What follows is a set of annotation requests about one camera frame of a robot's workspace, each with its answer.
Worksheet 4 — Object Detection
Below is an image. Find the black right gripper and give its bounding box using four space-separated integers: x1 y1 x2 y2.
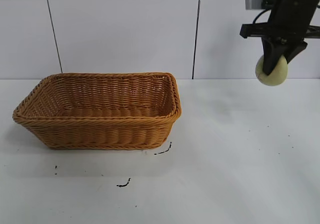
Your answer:
239 0 320 75

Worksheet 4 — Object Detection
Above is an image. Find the brown woven wicker basket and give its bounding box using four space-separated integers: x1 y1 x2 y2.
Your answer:
12 71 183 151

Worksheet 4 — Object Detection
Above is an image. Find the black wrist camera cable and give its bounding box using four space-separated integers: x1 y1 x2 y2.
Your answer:
251 7 272 25

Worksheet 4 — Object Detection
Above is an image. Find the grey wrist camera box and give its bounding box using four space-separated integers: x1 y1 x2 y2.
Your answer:
245 0 279 10

